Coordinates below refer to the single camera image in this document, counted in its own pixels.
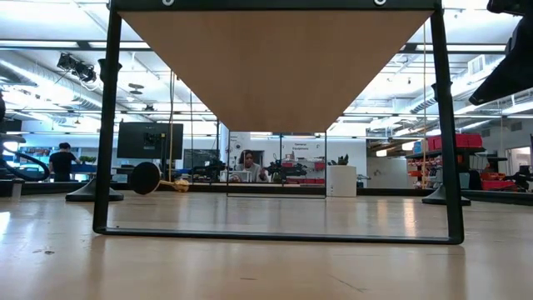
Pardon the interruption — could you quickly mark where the orange storage bin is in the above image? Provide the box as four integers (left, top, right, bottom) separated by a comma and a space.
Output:
481, 172, 516, 192

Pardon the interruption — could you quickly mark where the small green plant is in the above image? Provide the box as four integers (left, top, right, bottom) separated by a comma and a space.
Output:
327, 153, 350, 168

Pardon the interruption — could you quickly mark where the white planter pot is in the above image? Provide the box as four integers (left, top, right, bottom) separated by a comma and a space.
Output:
326, 165, 358, 198

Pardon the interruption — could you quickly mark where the black shelf rack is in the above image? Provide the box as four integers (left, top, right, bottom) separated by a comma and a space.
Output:
406, 145, 487, 191

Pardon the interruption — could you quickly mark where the black ceiling-mounted device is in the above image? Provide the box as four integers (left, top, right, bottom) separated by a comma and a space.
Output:
57, 52, 98, 83

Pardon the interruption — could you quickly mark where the wooden riser shelf black frame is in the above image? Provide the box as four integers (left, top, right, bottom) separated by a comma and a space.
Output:
92, 0, 466, 246

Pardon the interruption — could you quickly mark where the red storage bin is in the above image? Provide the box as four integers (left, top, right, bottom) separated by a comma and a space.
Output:
455, 132, 484, 149

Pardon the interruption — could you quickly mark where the person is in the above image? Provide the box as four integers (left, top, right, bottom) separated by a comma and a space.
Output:
231, 149, 270, 183
48, 142, 82, 183

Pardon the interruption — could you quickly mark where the large black display screen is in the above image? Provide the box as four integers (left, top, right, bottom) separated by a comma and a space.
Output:
117, 121, 185, 160

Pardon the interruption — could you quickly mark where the black candlestick holder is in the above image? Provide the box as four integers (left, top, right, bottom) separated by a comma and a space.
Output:
421, 82, 472, 207
65, 57, 125, 203

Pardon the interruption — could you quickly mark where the gold candlestick holder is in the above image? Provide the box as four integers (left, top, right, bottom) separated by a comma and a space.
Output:
128, 161, 191, 196

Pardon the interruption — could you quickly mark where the thick black cable loop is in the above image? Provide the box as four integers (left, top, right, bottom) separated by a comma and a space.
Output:
0, 149, 52, 183

